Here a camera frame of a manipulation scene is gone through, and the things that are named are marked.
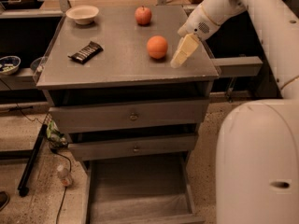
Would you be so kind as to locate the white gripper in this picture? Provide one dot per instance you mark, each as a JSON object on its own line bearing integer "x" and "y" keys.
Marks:
{"x": 196, "y": 24}

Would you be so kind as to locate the orange fruit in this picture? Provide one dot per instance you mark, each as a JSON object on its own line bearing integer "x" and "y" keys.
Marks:
{"x": 157, "y": 47}

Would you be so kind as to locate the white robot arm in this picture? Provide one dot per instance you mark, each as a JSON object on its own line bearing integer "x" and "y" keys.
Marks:
{"x": 257, "y": 156}

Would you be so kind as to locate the grey drawer cabinet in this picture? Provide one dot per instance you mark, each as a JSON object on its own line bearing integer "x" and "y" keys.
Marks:
{"x": 124, "y": 72}

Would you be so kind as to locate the middle grey drawer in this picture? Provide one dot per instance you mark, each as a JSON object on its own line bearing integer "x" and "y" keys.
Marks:
{"x": 101, "y": 150}

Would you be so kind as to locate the grey drawer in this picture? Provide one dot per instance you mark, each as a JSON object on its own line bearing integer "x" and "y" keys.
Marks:
{"x": 151, "y": 189}
{"x": 101, "y": 150}
{"x": 116, "y": 116}

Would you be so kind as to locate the top grey drawer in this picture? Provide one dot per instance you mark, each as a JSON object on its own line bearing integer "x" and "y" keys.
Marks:
{"x": 116, "y": 116}

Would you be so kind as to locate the bottom grey drawer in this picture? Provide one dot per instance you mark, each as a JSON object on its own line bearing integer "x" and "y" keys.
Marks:
{"x": 151, "y": 189}

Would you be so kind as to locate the grey side shelf bar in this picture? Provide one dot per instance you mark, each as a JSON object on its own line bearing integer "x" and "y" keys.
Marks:
{"x": 238, "y": 66}

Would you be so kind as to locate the red apple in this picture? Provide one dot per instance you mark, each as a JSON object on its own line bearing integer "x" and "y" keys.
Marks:
{"x": 143, "y": 15}

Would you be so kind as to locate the black candy bar wrapper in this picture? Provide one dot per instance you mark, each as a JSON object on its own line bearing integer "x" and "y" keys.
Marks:
{"x": 86, "y": 53}

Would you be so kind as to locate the white bowl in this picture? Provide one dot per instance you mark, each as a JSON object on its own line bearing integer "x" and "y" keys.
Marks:
{"x": 82, "y": 15}

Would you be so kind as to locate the green snack bag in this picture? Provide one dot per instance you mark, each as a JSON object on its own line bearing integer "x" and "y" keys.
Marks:
{"x": 56, "y": 138}

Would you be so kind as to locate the clear plastic bottle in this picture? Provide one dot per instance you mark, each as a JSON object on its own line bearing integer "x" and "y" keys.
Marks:
{"x": 64, "y": 175}

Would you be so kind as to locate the blue patterned bowl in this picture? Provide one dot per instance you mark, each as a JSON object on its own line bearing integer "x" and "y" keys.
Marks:
{"x": 9, "y": 65}

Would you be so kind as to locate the black metal stand leg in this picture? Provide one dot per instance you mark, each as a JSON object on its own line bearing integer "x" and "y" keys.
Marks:
{"x": 22, "y": 188}

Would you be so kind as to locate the dark shoe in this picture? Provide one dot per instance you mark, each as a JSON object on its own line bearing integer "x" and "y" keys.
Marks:
{"x": 4, "y": 199}

